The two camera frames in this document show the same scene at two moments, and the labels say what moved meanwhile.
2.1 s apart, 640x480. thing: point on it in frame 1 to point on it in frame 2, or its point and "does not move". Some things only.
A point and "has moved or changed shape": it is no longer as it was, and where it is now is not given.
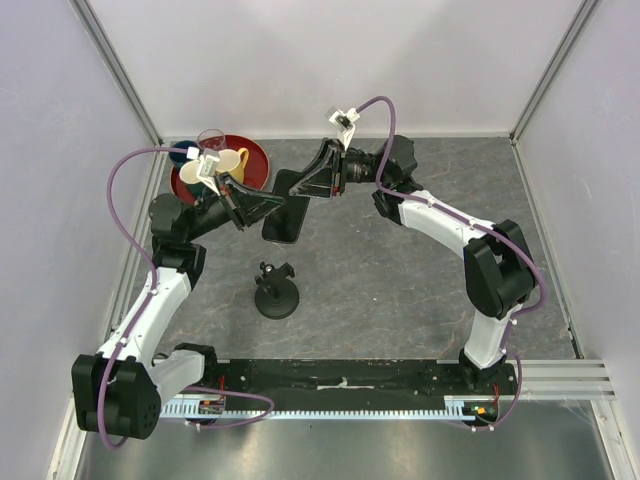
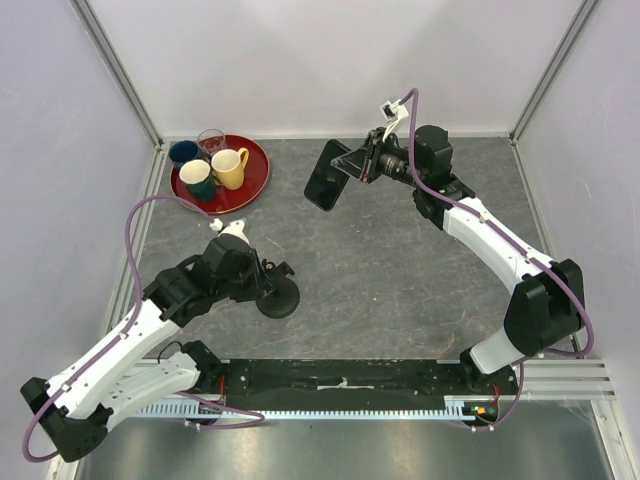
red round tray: x=256 y=172 does not move
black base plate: x=355 y=378 does not move
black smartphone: x=284 y=222 has moved or changed shape
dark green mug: x=190 y=175 does not move
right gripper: x=325 y=176 to x=353 y=162
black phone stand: x=276 y=296 does not move
